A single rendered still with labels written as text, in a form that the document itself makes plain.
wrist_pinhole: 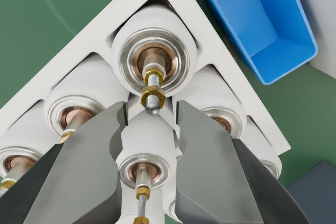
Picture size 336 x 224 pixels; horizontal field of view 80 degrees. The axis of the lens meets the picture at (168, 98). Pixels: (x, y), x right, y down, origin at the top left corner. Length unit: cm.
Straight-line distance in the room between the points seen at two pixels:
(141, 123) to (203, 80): 12
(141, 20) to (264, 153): 25
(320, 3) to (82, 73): 38
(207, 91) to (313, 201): 64
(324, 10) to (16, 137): 49
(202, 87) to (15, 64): 45
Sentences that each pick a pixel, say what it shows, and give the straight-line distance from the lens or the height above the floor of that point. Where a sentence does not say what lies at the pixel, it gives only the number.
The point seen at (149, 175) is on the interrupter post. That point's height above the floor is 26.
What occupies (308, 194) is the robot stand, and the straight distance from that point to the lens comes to 85.
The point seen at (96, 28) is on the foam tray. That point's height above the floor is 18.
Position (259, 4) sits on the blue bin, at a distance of 50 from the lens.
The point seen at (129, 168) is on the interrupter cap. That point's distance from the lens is 31.
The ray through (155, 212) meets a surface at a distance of 43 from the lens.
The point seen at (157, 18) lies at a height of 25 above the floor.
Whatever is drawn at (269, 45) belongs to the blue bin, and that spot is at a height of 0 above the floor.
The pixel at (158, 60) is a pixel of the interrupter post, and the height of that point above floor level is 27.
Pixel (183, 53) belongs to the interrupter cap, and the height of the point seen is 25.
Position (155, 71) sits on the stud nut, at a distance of 18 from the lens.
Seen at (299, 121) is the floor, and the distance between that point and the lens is 70.
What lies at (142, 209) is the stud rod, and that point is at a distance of 28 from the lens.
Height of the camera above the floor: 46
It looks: 61 degrees down
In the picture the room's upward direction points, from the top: 175 degrees clockwise
